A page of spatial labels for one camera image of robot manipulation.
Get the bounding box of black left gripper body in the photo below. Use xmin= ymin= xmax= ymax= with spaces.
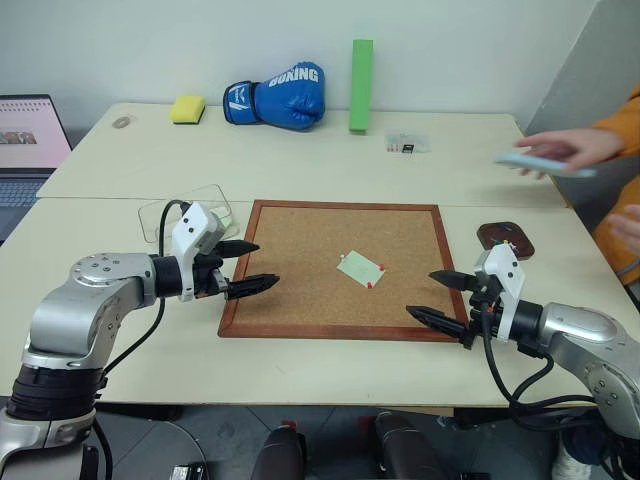
xmin=192 ymin=243 xmax=231 ymax=301

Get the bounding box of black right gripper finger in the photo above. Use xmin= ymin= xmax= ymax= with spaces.
xmin=405 ymin=304 xmax=471 ymax=339
xmin=428 ymin=269 xmax=477 ymax=292

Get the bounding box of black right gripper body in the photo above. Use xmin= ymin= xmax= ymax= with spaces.
xmin=461 ymin=274 xmax=504 ymax=351

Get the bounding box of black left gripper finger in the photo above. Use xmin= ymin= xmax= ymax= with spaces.
xmin=225 ymin=272 xmax=281 ymax=301
xmin=219 ymin=239 xmax=261 ymax=260

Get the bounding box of light blue phone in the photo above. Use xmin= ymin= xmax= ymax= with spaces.
xmin=493 ymin=151 xmax=599 ymax=180

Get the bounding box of wood-framed cork board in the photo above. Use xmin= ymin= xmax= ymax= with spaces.
xmin=217 ymin=199 xmax=472 ymax=344

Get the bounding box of brown round dish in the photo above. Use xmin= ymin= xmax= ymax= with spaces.
xmin=476 ymin=221 xmax=537 ymax=263

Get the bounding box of pale green paper note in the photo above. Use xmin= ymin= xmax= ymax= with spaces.
xmin=336 ymin=249 xmax=387 ymax=289

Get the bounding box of person's left hand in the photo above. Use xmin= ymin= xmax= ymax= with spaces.
xmin=607 ymin=203 xmax=640 ymax=251

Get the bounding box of person's right hand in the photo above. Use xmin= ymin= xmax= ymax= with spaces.
xmin=516 ymin=127 xmax=627 ymax=181

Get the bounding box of clear plastic tray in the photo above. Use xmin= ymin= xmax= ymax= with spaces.
xmin=137 ymin=183 xmax=243 ymax=245

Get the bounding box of dark rounded shape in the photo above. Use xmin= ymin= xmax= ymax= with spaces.
xmin=373 ymin=409 xmax=454 ymax=480
xmin=248 ymin=422 xmax=310 ymax=480

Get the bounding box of small clear plastic box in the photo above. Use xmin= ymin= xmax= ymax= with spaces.
xmin=383 ymin=130 xmax=432 ymax=155

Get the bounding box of yellow sponge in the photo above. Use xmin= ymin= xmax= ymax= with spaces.
xmin=169 ymin=95 xmax=208 ymax=126

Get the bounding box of person in orange sleeve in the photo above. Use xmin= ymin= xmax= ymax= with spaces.
xmin=591 ymin=84 xmax=640 ymax=287

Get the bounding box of blue boxing glove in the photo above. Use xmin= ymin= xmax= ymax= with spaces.
xmin=222 ymin=61 xmax=327 ymax=133

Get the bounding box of white shoe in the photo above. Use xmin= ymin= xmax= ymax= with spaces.
xmin=551 ymin=437 xmax=595 ymax=480

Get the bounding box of green rectangular block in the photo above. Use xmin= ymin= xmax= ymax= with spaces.
xmin=347 ymin=38 xmax=375 ymax=136

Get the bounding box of grey laptop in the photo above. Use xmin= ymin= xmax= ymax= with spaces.
xmin=0 ymin=94 xmax=74 ymax=246

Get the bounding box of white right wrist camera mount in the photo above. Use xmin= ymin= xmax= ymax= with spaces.
xmin=473 ymin=244 xmax=528 ymax=344

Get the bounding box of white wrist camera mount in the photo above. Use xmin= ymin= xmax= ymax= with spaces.
xmin=170 ymin=201 xmax=227 ymax=303
xmin=473 ymin=244 xmax=528 ymax=344

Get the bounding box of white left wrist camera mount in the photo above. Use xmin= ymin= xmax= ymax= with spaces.
xmin=170 ymin=201 xmax=227 ymax=303

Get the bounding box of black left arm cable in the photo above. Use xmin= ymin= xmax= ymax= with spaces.
xmin=92 ymin=198 xmax=194 ymax=480

